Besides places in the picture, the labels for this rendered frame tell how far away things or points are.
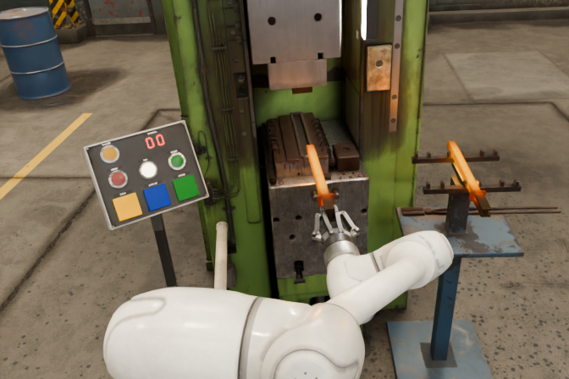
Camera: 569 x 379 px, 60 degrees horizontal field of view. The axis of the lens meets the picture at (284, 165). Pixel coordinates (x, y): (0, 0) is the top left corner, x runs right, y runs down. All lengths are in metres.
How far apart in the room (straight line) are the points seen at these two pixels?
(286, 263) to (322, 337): 1.48
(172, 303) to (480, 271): 2.43
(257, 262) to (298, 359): 1.75
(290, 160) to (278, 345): 1.33
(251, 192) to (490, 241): 0.94
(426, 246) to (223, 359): 0.63
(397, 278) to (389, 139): 1.15
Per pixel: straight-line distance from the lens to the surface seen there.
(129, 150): 1.70
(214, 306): 0.63
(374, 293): 0.90
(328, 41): 1.70
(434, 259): 1.13
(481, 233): 1.98
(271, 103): 2.26
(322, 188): 1.51
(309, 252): 2.03
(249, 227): 2.17
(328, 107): 2.30
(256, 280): 2.37
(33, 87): 6.13
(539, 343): 2.66
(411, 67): 1.97
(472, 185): 1.73
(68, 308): 2.97
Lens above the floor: 1.88
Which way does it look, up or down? 29 degrees down
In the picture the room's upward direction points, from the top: 4 degrees counter-clockwise
